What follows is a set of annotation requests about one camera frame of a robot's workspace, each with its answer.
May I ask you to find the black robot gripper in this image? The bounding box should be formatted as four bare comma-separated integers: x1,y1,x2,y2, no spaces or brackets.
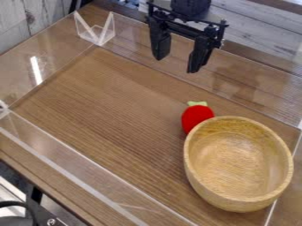
145,0,228,73

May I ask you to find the red plush strawberry toy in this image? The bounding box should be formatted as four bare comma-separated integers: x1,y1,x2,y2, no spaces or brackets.
180,101,215,133

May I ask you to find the oval wooden bowl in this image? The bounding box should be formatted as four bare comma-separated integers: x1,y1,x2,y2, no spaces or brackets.
183,116,293,213

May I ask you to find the clear acrylic front wall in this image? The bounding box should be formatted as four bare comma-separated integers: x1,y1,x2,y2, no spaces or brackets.
0,101,191,226

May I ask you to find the black table leg frame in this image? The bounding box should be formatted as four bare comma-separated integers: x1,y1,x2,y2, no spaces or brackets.
25,185,68,226

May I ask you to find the black cable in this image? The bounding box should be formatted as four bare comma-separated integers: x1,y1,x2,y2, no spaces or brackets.
0,200,33,220

